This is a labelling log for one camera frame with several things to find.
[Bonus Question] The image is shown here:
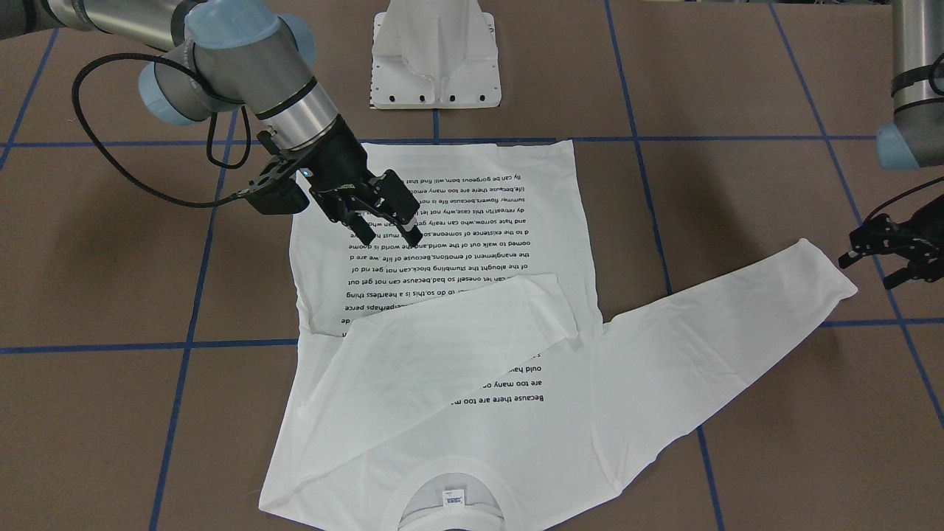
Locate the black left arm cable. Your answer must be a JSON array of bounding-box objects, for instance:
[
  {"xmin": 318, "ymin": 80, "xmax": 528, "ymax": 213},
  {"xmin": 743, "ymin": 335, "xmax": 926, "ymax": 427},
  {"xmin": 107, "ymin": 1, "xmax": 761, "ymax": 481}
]
[{"xmin": 859, "ymin": 176, "xmax": 944, "ymax": 226}]

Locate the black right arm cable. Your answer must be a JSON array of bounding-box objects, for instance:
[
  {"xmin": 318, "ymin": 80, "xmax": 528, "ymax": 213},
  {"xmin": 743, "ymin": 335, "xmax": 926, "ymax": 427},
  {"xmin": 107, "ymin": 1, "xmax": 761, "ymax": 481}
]
[{"xmin": 71, "ymin": 50, "xmax": 255, "ymax": 209}]

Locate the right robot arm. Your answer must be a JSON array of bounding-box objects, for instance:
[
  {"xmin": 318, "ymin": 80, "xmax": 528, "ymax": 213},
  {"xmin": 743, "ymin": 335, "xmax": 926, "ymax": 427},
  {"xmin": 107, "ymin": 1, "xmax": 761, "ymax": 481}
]
[{"xmin": 2, "ymin": 1, "xmax": 422, "ymax": 246}]

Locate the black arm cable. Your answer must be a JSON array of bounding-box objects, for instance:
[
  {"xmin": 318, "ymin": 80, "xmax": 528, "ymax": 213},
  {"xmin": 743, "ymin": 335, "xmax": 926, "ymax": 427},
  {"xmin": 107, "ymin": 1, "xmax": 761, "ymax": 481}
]
[
  {"xmin": 859, "ymin": 176, "xmax": 944, "ymax": 226},
  {"xmin": 71, "ymin": 50, "xmax": 255, "ymax": 209}
]

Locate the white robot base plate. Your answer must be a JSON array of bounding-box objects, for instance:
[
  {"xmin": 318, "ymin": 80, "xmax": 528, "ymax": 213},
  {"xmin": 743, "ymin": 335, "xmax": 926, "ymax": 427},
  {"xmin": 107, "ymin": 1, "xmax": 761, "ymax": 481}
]
[{"xmin": 369, "ymin": 1, "xmax": 502, "ymax": 110}]

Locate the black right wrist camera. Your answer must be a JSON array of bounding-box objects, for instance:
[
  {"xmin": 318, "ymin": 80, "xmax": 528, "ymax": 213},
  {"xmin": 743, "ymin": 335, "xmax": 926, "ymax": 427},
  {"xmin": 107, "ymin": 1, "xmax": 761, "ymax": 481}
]
[{"xmin": 245, "ymin": 156, "xmax": 310, "ymax": 215}]

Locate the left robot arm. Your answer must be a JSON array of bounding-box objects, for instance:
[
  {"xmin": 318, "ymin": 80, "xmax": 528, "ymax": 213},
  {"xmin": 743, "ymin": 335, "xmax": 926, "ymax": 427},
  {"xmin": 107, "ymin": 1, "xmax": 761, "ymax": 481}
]
[{"xmin": 837, "ymin": 1, "xmax": 943, "ymax": 290}]

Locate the white long-sleeve printed shirt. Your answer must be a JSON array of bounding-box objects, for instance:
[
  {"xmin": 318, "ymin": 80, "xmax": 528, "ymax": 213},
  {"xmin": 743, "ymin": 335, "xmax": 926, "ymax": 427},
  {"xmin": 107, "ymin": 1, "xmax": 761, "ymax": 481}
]
[{"xmin": 259, "ymin": 141, "xmax": 857, "ymax": 530}]

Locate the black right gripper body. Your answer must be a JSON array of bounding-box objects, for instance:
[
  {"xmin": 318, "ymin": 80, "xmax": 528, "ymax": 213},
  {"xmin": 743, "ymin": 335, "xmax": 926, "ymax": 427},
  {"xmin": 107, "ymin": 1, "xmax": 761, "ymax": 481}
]
[{"xmin": 282, "ymin": 118, "xmax": 381, "ymax": 222}]

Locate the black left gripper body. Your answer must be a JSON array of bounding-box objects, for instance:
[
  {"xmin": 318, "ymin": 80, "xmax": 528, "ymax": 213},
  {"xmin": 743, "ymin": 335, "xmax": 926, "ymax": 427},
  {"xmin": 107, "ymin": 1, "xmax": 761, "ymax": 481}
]
[{"xmin": 892, "ymin": 195, "xmax": 943, "ymax": 262}]

